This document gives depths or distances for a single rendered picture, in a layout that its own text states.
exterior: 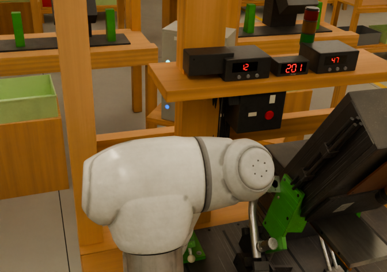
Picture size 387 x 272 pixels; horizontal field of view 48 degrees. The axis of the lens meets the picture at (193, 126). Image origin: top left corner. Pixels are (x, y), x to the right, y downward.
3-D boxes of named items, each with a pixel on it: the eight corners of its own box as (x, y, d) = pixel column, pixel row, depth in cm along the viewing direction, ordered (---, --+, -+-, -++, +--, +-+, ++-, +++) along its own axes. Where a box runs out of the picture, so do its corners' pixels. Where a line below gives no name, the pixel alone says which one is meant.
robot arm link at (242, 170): (247, 136, 87) (181, 141, 83) (288, 124, 70) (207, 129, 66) (254, 202, 85) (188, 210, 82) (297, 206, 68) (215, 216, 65)
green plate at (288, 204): (297, 247, 143) (323, 195, 135) (277, 246, 140) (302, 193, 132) (281, 224, 153) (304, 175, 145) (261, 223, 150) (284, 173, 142)
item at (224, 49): (232, 73, 140) (234, 52, 137) (188, 76, 136) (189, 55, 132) (224, 65, 146) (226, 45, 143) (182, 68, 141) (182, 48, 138)
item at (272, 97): (281, 129, 152) (287, 90, 145) (236, 134, 147) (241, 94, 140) (265, 113, 163) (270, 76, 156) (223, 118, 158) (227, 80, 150)
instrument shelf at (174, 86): (403, 80, 158) (406, 70, 156) (166, 103, 132) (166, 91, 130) (360, 57, 179) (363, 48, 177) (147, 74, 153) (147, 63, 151)
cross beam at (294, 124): (387, 124, 196) (392, 106, 192) (97, 162, 158) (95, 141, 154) (379, 119, 201) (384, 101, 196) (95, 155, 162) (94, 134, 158)
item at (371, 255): (391, 260, 133) (394, 253, 132) (348, 271, 128) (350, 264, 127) (321, 187, 165) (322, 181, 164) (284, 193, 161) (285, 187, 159)
